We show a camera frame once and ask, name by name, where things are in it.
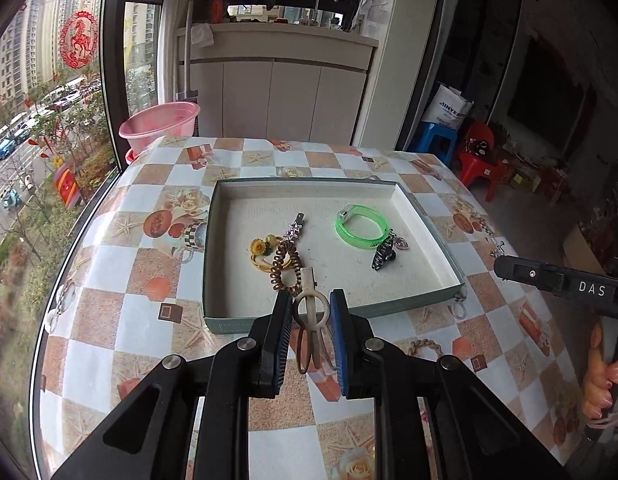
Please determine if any beige hair clip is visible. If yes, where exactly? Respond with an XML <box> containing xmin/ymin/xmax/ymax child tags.
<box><xmin>292</xmin><ymin>268</ymin><xmax>335</xmax><ymax>374</ymax></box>

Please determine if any brown spiral hair tie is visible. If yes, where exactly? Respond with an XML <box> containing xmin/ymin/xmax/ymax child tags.
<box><xmin>267</xmin><ymin>238</ymin><xmax>305</xmax><ymax>297</ymax></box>

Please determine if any brown braided bracelet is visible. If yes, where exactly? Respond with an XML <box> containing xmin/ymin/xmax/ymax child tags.
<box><xmin>407</xmin><ymin>338</ymin><xmax>445</xmax><ymax>360</ymax></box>

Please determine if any yellow flower hair tie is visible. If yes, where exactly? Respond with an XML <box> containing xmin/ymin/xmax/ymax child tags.
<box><xmin>248</xmin><ymin>233</ymin><xmax>293</xmax><ymax>274</ymax></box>

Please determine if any silver barrette hair clip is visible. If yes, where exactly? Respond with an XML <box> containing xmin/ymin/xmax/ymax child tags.
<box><xmin>283</xmin><ymin>212</ymin><xmax>305</xmax><ymax>244</ymax></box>

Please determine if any green translucent bangle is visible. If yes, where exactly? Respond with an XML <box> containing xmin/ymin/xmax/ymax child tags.
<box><xmin>334</xmin><ymin>204</ymin><xmax>389</xmax><ymax>249</ymax></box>

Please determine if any black claw hair clip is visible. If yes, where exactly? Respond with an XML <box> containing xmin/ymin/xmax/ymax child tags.
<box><xmin>372</xmin><ymin>234</ymin><xmax>396</xmax><ymax>271</ymax></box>

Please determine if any silver heart brooch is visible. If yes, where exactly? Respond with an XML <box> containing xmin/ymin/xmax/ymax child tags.
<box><xmin>389</xmin><ymin>230</ymin><xmax>409</xmax><ymax>250</ymax></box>

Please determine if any person right hand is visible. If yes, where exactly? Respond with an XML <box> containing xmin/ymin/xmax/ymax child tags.
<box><xmin>582</xmin><ymin>323</ymin><xmax>618</xmax><ymax>420</ymax></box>

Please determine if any checkered printed tablecloth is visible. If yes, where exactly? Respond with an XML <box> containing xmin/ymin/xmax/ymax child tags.
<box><xmin>34</xmin><ymin>136</ymin><xmax>582</xmax><ymax>476</ymax></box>

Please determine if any green shallow tray box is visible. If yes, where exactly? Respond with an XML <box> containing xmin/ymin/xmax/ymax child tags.
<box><xmin>203</xmin><ymin>178</ymin><xmax>466</xmax><ymax>334</ymax></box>

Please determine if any red plastic child chair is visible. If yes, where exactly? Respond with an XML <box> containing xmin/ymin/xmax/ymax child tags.
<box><xmin>457</xmin><ymin>120</ymin><xmax>506</xmax><ymax>202</ymax></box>

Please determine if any blue plastic stool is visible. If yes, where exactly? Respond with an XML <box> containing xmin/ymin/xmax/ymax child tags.
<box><xmin>408</xmin><ymin>122</ymin><xmax>458</xmax><ymax>166</ymax></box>

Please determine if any white shopping bag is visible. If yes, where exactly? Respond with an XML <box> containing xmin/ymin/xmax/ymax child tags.
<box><xmin>422</xmin><ymin>84</ymin><xmax>473</xmax><ymax>131</ymax></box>

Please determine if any pink plastic basin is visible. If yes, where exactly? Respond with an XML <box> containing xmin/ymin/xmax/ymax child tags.
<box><xmin>118</xmin><ymin>101</ymin><xmax>201</xmax><ymax>155</ymax></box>

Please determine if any white cabinet counter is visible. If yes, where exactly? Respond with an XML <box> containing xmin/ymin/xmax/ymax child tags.
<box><xmin>177</xmin><ymin>23</ymin><xmax>379</xmax><ymax>145</ymax></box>

